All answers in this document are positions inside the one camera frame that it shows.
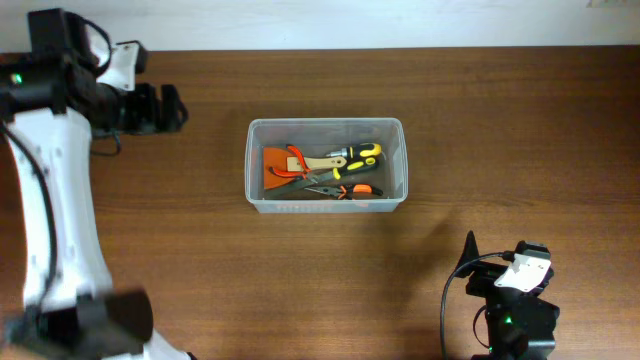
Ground orange scraper wooden handle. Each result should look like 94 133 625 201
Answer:
263 144 347 190

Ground orange black needle-nose pliers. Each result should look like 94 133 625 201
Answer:
305 184 384 200

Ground yellow black screwdriver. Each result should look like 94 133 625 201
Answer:
326 143 382 160

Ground red black cutting pliers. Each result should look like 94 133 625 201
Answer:
264 144 312 188

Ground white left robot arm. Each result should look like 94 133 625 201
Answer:
1 8 188 360

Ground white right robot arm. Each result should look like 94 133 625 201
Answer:
455 232 560 360

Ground clear plastic container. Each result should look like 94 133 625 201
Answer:
245 118 408 213

